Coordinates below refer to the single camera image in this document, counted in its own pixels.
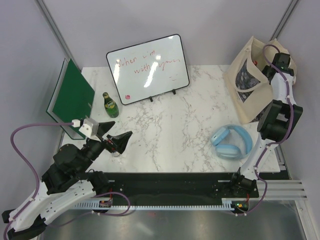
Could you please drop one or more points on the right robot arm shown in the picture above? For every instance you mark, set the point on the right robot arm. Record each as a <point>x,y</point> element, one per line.
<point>275,125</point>

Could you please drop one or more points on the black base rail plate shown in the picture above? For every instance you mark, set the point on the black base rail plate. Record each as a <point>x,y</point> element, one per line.
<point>176,188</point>

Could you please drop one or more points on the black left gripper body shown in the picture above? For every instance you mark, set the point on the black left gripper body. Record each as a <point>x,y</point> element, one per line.
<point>94,148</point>

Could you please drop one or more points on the light blue headphones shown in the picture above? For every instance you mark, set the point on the light blue headphones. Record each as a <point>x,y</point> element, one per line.
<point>231,151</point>

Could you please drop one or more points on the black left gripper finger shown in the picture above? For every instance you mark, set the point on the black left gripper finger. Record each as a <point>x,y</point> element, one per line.
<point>103,128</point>
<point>119,142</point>

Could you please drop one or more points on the aluminium extrusion rail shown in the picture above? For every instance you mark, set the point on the aluminium extrusion rail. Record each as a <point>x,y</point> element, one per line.
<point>285,190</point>

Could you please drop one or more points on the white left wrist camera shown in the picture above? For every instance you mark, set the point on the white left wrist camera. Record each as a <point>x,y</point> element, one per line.
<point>89,128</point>

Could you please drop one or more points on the green bottle far left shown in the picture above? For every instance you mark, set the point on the green bottle far left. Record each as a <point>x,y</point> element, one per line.
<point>110,106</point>

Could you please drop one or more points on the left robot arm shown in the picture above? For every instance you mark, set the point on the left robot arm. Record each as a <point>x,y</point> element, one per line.
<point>66,182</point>

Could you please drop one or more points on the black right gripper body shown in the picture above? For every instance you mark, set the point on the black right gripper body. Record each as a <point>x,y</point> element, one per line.
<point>265,69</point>

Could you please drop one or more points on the green binder folder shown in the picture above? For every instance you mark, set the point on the green binder folder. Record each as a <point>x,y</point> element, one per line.
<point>72,97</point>

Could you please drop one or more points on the whiteboard with red writing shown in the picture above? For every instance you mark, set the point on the whiteboard with red writing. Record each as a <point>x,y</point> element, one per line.
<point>146,70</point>

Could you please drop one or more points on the small white blue can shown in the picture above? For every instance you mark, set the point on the small white blue can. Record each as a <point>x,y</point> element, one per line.
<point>115,154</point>

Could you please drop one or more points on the beige canvas tote bag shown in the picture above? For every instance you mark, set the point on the beige canvas tote bag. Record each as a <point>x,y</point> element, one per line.
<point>249,88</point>

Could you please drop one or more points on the white slotted cable duct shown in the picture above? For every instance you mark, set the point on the white slotted cable duct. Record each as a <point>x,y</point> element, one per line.
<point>99,204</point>

